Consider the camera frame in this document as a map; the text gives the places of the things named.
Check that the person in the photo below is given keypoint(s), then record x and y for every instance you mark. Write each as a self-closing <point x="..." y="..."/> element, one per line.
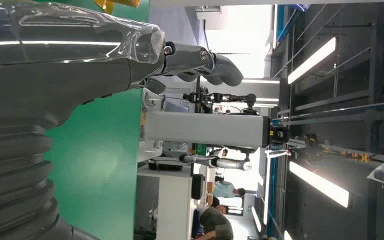
<point x="219" y="206"/>
<point x="213" y="222"/>
<point x="223" y="188"/>

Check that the blue column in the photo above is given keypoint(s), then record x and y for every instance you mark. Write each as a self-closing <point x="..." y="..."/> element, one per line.
<point x="272" y="195"/>

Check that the black camera head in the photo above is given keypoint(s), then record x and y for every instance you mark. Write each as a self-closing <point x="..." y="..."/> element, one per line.
<point x="279" y="134"/>

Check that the ceiling light bar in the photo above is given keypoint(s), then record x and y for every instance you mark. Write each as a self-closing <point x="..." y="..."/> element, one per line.
<point x="311" y="59"/>

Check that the white cabinet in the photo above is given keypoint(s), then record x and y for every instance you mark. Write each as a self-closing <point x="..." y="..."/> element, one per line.
<point x="175" y="205"/>

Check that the black flat device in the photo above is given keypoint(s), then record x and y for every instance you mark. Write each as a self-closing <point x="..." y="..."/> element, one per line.
<point x="165" y="165"/>

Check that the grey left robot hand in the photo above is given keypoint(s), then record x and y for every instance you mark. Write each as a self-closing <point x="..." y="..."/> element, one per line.
<point x="79" y="73"/>

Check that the yellow taped cardboard box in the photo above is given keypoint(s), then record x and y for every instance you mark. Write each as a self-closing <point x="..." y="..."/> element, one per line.
<point x="133" y="2"/>

